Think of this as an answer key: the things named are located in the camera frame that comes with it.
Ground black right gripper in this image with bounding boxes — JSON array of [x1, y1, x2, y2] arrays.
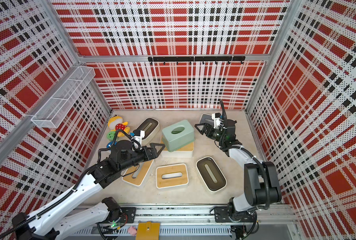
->
[[194, 123, 225, 143]]

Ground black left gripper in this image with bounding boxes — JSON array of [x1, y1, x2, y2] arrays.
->
[[119, 142, 165, 172]]

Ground mint green tissue box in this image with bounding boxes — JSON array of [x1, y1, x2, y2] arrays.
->
[[162, 120, 195, 152]]

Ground large white box bamboo lid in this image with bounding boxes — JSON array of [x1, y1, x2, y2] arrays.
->
[[161, 142, 194, 159]]

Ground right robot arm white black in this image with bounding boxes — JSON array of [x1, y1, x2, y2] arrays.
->
[[194, 119, 282, 222]]

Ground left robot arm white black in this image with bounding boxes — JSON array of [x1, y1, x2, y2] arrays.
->
[[0, 130, 165, 240]]

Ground white tissue box grey lid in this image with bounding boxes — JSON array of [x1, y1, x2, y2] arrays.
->
[[199, 114, 215, 128]]

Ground cream tissue box dark lid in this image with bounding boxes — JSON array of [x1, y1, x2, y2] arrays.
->
[[133, 118, 161, 146]]

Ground green lid air freshener jar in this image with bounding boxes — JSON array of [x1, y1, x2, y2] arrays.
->
[[107, 131, 116, 142]]

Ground yellow plush toy red dots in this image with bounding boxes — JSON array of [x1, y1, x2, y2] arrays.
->
[[108, 115, 130, 134]]

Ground blue lid white jar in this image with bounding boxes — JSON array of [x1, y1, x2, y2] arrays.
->
[[107, 142, 115, 149]]

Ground cream box dark lid front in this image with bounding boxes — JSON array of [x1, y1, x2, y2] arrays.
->
[[195, 157, 227, 194]]

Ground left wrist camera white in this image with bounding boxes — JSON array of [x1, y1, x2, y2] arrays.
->
[[133, 130, 145, 146]]

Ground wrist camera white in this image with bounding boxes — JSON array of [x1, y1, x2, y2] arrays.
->
[[133, 130, 145, 146], [211, 113, 223, 129]]

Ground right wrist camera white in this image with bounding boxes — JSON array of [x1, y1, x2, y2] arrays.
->
[[211, 113, 223, 129]]

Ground black wall hook rail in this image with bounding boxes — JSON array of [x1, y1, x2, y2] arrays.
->
[[148, 56, 246, 64]]

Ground yellow block on rail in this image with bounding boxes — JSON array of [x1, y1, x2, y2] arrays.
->
[[136, 222, 161, 240]]

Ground pink small object on rail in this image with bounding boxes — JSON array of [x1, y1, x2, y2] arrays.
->
[[128, 226, 137, 236]]

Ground white wire mesh wall basket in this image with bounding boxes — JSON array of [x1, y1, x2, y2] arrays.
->
[[31, 66, 95, 129]]

